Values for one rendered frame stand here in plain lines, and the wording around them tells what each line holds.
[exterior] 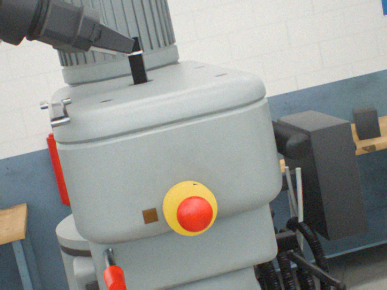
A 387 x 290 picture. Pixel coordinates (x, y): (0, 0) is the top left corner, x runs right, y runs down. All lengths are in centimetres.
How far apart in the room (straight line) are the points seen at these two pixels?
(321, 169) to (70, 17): 57
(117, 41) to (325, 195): 53
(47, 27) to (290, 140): 33
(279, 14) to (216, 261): 457
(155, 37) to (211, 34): 414
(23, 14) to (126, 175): 25
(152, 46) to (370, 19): 457
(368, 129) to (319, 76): 74
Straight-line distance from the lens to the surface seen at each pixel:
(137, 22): 122
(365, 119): 505
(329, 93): 564
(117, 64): 122
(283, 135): 94
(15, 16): 98
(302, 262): 114
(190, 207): 83
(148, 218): 87
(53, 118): 80
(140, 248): 98
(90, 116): 86
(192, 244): 99
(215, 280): 105
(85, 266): 153
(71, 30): 99
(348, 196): 139
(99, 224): 88
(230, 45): 541
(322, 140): 136
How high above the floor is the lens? 199
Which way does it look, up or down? 11 degrees down
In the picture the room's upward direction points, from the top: 12 degrees counter-clockwise
